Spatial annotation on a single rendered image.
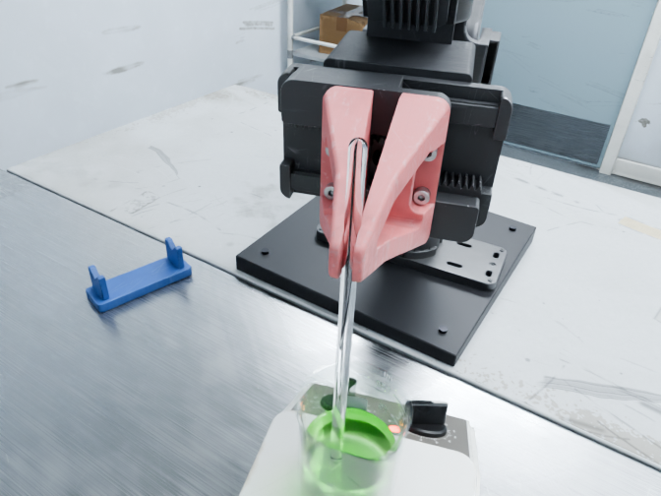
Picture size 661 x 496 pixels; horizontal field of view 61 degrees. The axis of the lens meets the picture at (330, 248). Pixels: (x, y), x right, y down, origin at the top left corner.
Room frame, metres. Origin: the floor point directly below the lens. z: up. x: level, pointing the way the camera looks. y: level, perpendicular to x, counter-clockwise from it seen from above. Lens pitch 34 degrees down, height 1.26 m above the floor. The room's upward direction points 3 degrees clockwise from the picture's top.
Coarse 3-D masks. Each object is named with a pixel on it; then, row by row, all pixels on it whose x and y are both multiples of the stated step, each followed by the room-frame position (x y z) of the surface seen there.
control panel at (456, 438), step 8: (448, 416) 0.27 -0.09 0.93; (448, 424) 0.26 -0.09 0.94; (456, 424) 0.26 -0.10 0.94; (464, 424) 0.26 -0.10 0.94; (408, 432) 0.24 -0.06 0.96; (448, 432) 0.24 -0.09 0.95; (456, 432) 0.25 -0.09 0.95; (464, 432) 0.25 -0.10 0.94; (416, 440) 0.23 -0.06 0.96; (424, 440) 0.23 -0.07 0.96; (432, 440) 0.23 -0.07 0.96; (440, 440) 0.23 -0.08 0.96; (448, 440) 0.23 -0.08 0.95; (456, 440) 0.23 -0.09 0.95; (464, 440) 0.24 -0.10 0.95; (448, 448) 0.22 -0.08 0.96; (456, 448) 0.22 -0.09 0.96; (464, 448) 0.22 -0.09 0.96
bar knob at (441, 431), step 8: (416, 408) 0.25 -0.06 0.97; (424, 408) 0.25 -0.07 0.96; (432, 408) 0.25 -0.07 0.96; (440, 408) 0.25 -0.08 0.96; (416, 416) 0.24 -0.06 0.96; (424, 416) 0.25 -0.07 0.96; (432, 416) 0.25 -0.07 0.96; (440, 416) 0.25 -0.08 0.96; (416, 424) 0.24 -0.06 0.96; (424, 424) 0.24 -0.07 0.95; (432, 424) 0.25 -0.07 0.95; (440, 424) 0.25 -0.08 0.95; (416, 432) 0.23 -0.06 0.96; (424, 432) 0.23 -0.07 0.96; (432, 432) 0.23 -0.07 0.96; (440, 432) 0.24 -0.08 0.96
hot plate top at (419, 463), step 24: (288, 432) 0.21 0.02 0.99; (264, 456) 0.19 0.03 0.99; (288, 456) 0.19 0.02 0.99; (408, 456) 0.19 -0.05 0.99; (432, 456) 0.20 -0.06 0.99; (456, 456) 0.20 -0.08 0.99; (264, 480) 0.17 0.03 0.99; (288, 480) 0.18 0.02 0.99; (408, 480) 0.18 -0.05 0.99; (432, 480) 0.18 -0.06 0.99; (456, 480) 0.18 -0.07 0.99
